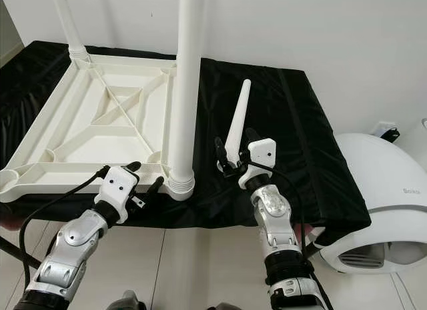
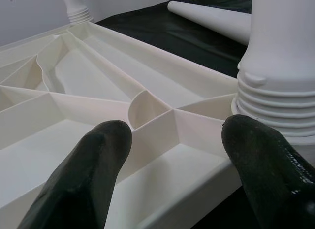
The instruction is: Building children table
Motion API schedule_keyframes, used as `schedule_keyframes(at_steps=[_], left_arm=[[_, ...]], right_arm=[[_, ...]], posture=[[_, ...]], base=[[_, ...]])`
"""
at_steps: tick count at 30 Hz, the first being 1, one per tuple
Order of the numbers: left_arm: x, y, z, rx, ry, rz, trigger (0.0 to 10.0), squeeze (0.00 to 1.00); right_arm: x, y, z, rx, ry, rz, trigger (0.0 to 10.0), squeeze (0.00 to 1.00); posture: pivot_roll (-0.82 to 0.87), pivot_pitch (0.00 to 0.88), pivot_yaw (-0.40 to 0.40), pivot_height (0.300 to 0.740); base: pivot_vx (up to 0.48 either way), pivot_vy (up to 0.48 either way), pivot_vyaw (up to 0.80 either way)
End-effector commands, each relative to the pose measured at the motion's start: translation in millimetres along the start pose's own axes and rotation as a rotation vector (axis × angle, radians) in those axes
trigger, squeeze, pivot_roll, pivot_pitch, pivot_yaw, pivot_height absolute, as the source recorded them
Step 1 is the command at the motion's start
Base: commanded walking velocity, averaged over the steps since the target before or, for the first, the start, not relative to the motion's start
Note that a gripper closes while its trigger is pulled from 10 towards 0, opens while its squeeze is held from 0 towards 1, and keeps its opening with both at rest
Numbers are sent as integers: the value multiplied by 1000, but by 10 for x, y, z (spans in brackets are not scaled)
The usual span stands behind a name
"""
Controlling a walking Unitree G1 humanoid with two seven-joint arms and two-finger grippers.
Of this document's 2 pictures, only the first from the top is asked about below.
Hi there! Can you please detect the white plastic table leg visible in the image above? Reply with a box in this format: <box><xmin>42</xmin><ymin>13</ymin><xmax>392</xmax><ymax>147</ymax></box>
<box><xmin>52</xmin><ymin>0</ymin><xmax>89</xmax><ymax>61</ymax></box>
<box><xmin>169</xmin><ymin>0</ymin><xmax>206</xmax><ymax>201</ymax></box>
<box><xmin>224</xmin><ymin>79</ymin><xmax>253</xmax><ymax>171</ymax></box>

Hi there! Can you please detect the white plastic table top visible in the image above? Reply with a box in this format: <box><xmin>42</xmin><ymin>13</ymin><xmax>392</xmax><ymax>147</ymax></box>
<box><xmin>0</xmin><ymin>51</ymin><xmax>197</xmax><ymax>204</ymax></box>

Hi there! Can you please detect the pink cloth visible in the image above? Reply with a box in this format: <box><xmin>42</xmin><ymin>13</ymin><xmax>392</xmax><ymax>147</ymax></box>
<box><xmin>292</xmin><ymin>223</ymin><xmax>318</xmax><ymax>244</ymax></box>
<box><xmin>0</xmin><ymin>210</ymin><xmax>21</xmax><ymax>231</ymax></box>

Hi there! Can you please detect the black metal table leg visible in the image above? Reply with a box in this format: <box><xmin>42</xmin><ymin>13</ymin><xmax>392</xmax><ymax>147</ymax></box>
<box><xmin>307</xmin><ymin>240</ymin><xmax>325</xmax><ymax>257</ymax></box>
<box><xmin>0</xmin><ymin>238</ymin><xmax>41</xmax><ymax>271</ymax></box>

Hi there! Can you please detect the black power plug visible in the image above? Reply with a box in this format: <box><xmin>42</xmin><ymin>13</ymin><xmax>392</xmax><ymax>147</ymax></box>
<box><xmin>379</xmin><ymin>127</ymin><xmax>401</xmax><ymax>142</ymax></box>

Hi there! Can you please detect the white dome litter box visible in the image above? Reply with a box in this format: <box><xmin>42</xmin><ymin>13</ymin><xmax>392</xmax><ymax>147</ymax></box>
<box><xmin>320</xmin><ymin>132</ymin><xmax>427</xmax><ymax>274</ymax></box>

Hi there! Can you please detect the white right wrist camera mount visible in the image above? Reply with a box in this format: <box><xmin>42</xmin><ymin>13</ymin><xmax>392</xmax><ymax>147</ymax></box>
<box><xmin>238</xmin><ymin>138</ymin><xmax>276</xmax><ymax>189</ymax></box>

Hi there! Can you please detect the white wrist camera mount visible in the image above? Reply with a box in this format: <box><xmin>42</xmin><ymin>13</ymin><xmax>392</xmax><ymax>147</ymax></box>
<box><xmin>238</xmin><ymin>138</ymin><xmax>276</xmax><ymax>189</ymax></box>
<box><xmin>100</xmin><ymin>165</ymin><xmax>141</xmax><ymax>224</ymax></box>

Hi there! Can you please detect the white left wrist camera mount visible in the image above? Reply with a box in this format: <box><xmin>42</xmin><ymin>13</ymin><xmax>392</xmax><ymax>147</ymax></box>
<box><xmin>100</xmin><ymin>165</ymin><xmax>141</xmax><ymax>224</ymax></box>

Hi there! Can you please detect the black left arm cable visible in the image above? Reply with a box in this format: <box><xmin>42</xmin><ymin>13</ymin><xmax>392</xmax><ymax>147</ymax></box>
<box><xmin>19</xmin><ymin>165</ymin><xmax>111</xmax><ymax>291</ymax></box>

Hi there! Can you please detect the white wall socket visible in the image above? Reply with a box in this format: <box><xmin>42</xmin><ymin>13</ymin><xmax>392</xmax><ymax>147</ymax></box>
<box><xmin>374</xmin><ymin>121</ymin><xmax>396</xmax><ymax>136</ymax></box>

